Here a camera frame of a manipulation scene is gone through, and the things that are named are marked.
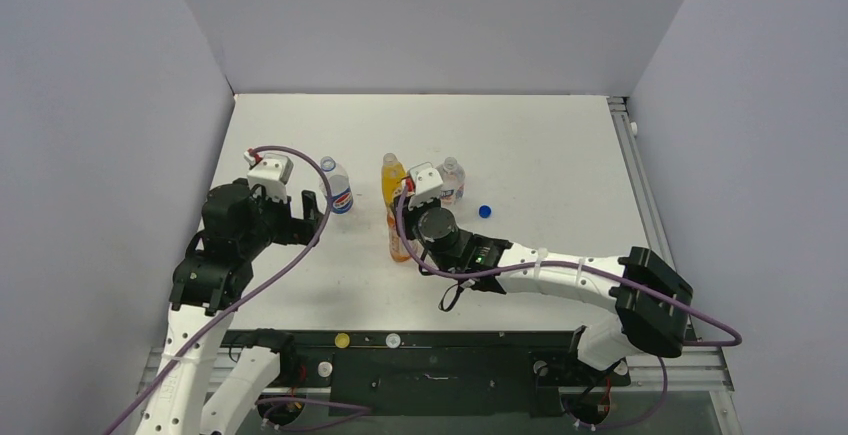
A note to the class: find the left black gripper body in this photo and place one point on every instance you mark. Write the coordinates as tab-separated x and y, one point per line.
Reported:
274	222

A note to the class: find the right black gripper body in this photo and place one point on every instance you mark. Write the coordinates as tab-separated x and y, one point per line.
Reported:
406	218

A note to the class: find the orange drink bottle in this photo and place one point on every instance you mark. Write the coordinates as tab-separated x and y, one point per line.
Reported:
397	251

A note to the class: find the Pepsi bottle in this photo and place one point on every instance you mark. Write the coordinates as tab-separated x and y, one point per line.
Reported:
339	188

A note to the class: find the yellow juice bottle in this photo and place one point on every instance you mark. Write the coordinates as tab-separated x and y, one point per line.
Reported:
392	178

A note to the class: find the clear water bottle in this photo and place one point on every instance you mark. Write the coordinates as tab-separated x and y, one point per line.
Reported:
453	181

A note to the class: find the blue Pepsi bottle cap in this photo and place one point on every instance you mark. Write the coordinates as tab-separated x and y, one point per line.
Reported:
485	211

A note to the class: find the white water bottle cap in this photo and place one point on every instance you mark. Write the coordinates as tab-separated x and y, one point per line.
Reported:
393	340

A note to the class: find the yellow juice bottle cap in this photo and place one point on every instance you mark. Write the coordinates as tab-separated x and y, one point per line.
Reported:
342	340

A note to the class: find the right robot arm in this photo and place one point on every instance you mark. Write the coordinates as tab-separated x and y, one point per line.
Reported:
644	297

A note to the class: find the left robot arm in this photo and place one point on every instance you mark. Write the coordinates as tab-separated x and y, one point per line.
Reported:
239	223

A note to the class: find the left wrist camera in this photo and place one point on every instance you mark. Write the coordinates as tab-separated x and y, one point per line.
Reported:
269	174

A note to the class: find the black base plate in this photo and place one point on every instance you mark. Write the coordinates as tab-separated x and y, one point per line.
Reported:
461	373

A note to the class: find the aluminium frame rail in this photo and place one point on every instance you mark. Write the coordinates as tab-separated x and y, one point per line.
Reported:
652	224

